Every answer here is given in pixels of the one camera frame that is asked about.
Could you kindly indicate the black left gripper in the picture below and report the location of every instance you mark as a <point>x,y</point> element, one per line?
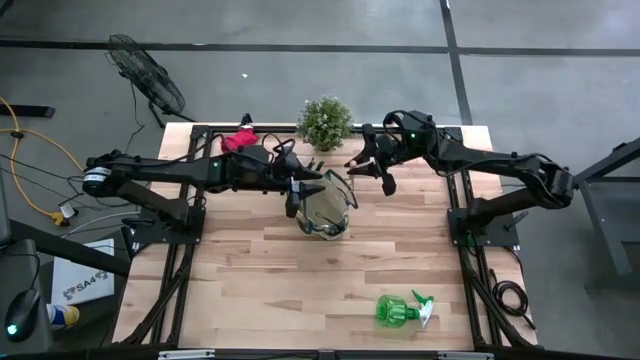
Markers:
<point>286,175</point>

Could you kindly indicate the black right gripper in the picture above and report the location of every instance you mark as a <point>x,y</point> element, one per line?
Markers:
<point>387,152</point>

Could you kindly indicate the beige green gardening bag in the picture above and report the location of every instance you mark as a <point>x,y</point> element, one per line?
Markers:
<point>325,212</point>

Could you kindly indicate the red gardening glove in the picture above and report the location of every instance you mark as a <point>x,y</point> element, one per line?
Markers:
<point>242,140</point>

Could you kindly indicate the green spray bottle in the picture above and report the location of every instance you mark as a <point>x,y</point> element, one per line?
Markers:
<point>395,311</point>

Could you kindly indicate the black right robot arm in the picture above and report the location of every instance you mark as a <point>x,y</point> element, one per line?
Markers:
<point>500,162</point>

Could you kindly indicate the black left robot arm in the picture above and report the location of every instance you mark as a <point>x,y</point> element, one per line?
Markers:
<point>175,172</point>

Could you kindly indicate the small potted green plant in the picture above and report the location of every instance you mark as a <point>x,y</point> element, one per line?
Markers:
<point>325,122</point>

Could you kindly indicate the black floor fan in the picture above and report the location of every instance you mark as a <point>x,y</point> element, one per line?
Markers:
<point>150,80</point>

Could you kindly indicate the white power adapter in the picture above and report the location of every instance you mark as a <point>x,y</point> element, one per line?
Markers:
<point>68,211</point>

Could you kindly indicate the black metal beam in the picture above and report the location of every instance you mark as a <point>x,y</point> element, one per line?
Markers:
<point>75,250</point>

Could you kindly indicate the white cardboard box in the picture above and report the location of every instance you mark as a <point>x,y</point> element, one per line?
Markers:
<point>82,272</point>

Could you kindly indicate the yellow blue can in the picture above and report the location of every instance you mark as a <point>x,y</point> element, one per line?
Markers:
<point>65,316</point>

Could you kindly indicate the black flat floor bar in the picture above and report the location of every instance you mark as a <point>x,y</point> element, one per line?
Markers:
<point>27,111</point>

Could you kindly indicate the dark grey desk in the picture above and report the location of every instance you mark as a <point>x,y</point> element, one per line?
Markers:
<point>15,265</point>

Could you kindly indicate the black computer mouse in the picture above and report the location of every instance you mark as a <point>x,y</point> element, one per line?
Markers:
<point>22,315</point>

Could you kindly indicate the black aluminium table frame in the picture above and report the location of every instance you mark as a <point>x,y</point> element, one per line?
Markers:
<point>275,129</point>

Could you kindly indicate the silver aluminium bracket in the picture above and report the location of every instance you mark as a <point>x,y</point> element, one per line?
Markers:
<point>465,356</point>
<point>187,354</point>

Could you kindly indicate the black metal frame stand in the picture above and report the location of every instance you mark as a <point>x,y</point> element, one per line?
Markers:
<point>615,159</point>

